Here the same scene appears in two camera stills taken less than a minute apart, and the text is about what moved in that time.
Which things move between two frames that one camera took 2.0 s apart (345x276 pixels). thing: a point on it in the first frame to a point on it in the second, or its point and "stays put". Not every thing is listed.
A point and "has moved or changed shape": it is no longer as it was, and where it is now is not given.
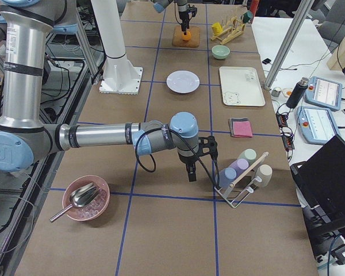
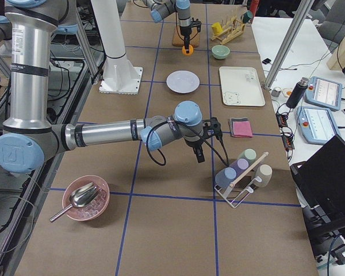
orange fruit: [187, 37] has moved or changed shape
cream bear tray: [241, 87] stays put
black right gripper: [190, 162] to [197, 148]
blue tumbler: [226, 176] stays put
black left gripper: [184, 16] to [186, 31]
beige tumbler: [264, 172] stays put
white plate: [183, 81] stays put
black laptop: [326, 182] stays put
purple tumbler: [240, 165] stays put
